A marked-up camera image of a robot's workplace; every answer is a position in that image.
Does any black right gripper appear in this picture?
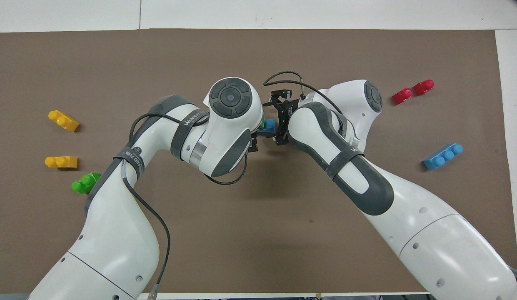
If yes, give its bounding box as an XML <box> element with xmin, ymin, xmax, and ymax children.
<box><xmin>247</xmin><ymin>89</ymin><xmax>310</xmax><ymax>153</ymax></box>

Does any blue three-stud toy block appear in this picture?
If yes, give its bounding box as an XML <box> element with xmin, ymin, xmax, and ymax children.
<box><xmin>257</xmin><ymin>119</ymin><xmax>277</xmax><ymax>135</ymax></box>
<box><xmin>422</xmin><ymin>142</ymin><xmax>464</xmax><ymax>170</ymax></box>

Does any red one-stud toy block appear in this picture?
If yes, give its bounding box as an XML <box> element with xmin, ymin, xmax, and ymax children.
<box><xmin>392</xmin><ymin>88</ymin><xmax>413</xmax><ymax>105</ymax></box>
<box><xmin>413</xmin><ymin>79</ymin><xmax>435</xmax><ymax>96</ymax></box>

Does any yellow two-stud toy block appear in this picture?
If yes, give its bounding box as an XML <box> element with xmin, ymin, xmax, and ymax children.
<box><xmin>48</xmin><ymin>110</ymin><xmax>80</xmax><ymax>132</ymax></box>
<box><xmin>45</xmin><ymin>156</ymin><xmax>78</xmax><ymax>169</ymax></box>

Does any brown table mat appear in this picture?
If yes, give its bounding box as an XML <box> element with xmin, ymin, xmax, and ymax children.
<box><xmin>0</xmin><ymin>28</ymin><xmax>517</xmax><ymax>294</ymax></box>

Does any black velcro cable strap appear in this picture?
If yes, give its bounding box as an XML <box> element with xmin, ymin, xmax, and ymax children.
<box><xmin>113</xmin><ymin>144</ymin><xmax>145</xmax><ymax>176</ymax></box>
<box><xmin>170</xmin><ymin>109</ymin><xmax>210</xmax><ymax>158</ymax></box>
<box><xmin>327</xmin><ymin>144</ymin><xmax>365</xmax><ymax>180</ymax></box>

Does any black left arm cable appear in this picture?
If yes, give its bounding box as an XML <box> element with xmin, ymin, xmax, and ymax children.
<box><xmin>121</xmin><ymin>112</ymin><xmax>249</xmax><ymax>299</ymax></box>

